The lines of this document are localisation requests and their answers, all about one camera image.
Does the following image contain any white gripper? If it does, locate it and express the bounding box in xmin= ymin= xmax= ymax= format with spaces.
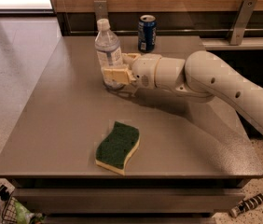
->
xmin=102 ymin=53 xmax=161 ymax=90

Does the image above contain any clear plastic water bottle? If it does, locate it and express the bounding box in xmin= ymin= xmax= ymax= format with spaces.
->
xmin=94 ymin=18 xmax=126 ymax=91

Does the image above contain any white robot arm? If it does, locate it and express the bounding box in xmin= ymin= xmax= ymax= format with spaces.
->
xmin=101 ymin=50 xmax=263 ymax=135

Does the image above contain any blue soda can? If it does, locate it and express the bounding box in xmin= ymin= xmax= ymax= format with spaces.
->
xmin=138 ymin=15 xmax=157 ymax=52

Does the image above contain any green yellow sponge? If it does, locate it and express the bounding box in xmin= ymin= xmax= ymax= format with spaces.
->
xmin=95 ymin=121 xmax=140 ymax=175

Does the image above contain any grey table drawer front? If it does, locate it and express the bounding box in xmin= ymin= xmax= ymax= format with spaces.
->
xmin=13 ymin=189 xmax=244 ymax=214

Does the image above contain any black white tube on floor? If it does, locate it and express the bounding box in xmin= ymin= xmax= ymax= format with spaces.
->
xmin=229 ymin=192 xmax=263 ymax=218

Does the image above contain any left metal bracket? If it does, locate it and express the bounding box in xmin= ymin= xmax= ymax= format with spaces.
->
xmin=94 ymin=0 xmax=110 ymax=34

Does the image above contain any metal bracket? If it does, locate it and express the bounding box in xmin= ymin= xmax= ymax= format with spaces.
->
xmin=94 ymin=0 xmax=110 ymax=34
xmin=228 ymin=0 xmax=257 ymax=46

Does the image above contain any right metal bracket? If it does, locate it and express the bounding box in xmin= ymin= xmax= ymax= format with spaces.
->
xmin=228 ymin=0 xmax=257 ymax=46

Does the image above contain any wire basket with green bag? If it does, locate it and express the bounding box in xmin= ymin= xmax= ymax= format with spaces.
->
xmin=1 ymin=197 xmax=45 ymax=224

